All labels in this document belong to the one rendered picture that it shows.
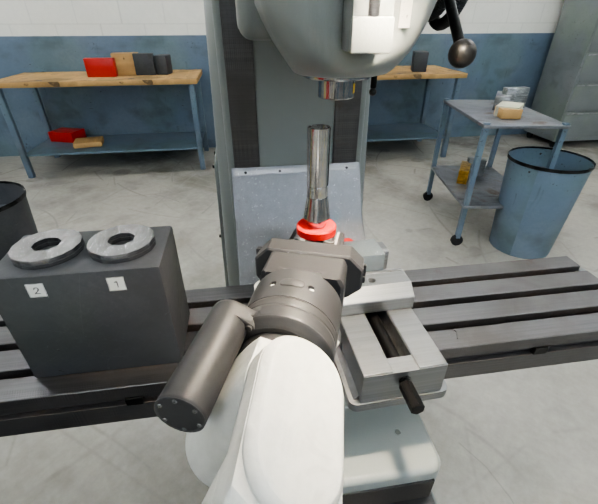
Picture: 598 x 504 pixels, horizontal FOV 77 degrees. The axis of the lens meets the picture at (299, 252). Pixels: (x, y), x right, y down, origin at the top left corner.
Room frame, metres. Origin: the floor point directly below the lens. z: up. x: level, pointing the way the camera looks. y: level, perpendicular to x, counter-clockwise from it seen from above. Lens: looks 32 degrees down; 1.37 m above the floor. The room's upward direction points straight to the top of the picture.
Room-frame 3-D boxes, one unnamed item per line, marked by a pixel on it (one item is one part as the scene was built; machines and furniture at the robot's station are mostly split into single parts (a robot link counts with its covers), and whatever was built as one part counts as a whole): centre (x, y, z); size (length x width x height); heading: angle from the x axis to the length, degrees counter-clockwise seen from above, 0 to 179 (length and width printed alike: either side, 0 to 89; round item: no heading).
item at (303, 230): (0.39, -0.02, 1.16); 0.05 x 0.05 x 0.01
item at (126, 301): (0.45, 0.30, 1.00); 0.22 x 0.12 x 0.20; 98
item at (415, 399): (0.32, -0.15, 0.95); 0.04 x 0.02 x 0.02; 10
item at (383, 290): (0.48, -0.12, 0.99); 0.12 x 0.06 x 0.04; 100
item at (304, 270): (0.30, 0.00, 1.13); 0.13 x 0.12 x 0.10; 79
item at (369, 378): (0.51, -0.11, 0.96); 0.35 x 0.15 x 0.11; 10
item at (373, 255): (0.54, -0.11, 1.01); 0.06 x 0.05 x 0.06; 100
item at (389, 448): (0.53, -0.05, 0.76); 0.50 x 0.35 x 0.12; 9
